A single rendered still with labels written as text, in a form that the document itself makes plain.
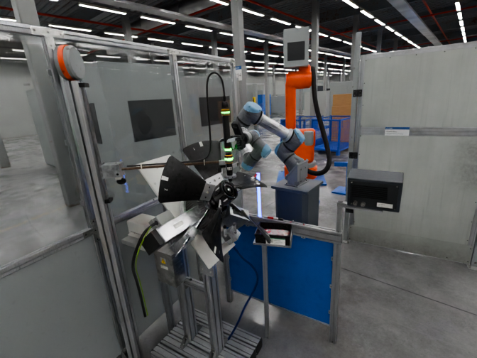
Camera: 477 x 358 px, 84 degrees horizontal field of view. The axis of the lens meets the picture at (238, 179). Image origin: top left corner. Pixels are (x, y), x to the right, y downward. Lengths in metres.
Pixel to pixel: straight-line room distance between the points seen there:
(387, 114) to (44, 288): 2.95
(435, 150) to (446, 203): 0.52
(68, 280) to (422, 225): 3.04
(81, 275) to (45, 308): 0.22
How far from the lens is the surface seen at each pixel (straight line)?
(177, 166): 1.30
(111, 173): 1.55
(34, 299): 1.79
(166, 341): 2.25
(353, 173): 1.60
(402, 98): 2.98
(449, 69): 3.00
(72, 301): 1.90
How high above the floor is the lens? 1.68
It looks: 17 degrees down
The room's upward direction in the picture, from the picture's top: 4 degrees counter-clockwise
